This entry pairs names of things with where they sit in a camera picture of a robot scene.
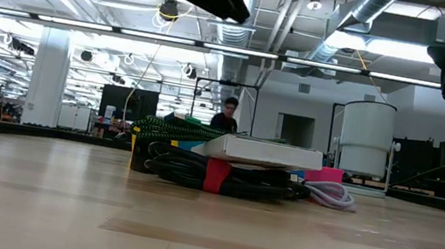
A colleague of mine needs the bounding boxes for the green braided cable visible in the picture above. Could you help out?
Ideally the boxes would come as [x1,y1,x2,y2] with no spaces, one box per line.
[129,111,288,162]

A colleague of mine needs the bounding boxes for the small white product box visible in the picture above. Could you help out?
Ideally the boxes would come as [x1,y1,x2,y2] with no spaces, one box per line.
[190,128,326,177]

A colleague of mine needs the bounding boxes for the black cable with red strap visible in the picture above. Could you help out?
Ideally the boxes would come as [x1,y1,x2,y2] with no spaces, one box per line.
[142,139,316,209]

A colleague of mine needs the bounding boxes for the pink charger block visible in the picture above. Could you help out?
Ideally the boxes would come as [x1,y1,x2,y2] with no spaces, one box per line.
[302,163,344,188]

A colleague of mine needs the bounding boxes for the lavender cable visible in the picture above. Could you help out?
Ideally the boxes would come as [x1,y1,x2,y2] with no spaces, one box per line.
[301,176,360,214]

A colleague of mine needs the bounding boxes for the large teal plastic bin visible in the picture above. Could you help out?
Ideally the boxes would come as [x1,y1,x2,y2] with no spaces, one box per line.
[176,136,206,156]

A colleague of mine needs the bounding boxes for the small blue plastic bin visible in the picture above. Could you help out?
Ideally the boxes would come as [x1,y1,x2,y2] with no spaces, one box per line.
[287,166,308,181]

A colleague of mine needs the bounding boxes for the long ceiling light strip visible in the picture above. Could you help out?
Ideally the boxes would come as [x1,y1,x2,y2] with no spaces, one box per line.
[0,6,445,92]

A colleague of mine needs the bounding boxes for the large black screen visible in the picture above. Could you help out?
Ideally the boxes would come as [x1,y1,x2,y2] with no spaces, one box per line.
[97,83,161,126]

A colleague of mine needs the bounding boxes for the person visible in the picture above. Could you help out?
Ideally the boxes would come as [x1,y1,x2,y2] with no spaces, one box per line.
[208,93,243,135]

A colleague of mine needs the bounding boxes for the white wipes canister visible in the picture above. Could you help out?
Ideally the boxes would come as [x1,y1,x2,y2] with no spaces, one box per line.
[102,105,117,125]

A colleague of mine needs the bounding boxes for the white square pillar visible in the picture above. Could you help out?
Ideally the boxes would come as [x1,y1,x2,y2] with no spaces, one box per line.
[20,24,76,130]

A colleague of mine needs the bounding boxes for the white cabinet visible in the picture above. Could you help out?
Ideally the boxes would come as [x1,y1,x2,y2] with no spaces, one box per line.
[56,103,94,133]

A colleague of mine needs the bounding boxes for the black ceiling camera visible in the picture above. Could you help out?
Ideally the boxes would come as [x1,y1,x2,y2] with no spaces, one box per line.
[157,0,182,23]

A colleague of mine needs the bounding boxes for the silver ventilation duct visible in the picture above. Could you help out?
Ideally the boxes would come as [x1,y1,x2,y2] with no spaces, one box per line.
[302,0,406,76]
[206,0,264,86]

